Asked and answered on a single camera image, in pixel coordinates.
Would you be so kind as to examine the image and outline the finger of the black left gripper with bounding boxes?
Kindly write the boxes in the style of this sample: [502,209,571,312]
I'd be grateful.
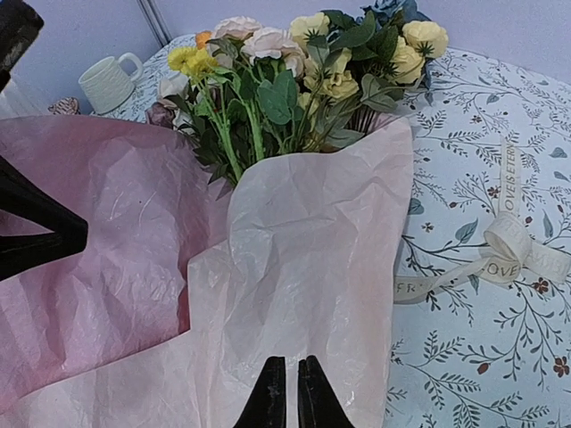
[0,155,89,282]

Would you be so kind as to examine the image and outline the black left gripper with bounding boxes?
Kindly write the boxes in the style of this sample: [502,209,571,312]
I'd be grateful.
[0,0,45,89]

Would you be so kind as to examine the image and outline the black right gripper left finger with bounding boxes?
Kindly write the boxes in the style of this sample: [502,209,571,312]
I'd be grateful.
[234,356,286,428]

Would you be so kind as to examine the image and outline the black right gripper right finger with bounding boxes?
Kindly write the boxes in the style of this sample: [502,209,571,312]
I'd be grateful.
[297,356,352,428]

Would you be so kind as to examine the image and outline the pink wrapping paper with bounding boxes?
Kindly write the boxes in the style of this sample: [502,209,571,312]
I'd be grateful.
[1,119,413,427]

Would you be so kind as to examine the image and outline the artificial flower bouquet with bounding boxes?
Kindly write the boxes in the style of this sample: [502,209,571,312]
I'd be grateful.
[146,1,449,185]

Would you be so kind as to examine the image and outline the cream printed ribbon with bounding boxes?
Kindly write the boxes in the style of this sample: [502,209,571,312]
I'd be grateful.
[393,139,570,304]

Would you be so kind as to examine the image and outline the pink patterned small object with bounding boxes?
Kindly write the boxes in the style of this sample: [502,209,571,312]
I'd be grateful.
[48,96,81,115]

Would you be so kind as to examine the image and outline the cream ceramic mug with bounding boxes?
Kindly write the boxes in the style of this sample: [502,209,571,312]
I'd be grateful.
[78,53,144,115]

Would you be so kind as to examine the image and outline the floral patterned tablecloth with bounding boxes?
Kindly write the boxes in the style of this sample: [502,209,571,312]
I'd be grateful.
[88,33,571,428]

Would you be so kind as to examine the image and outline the left aluminium frame post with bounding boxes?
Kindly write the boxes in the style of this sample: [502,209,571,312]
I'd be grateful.
[137,0,170,47]

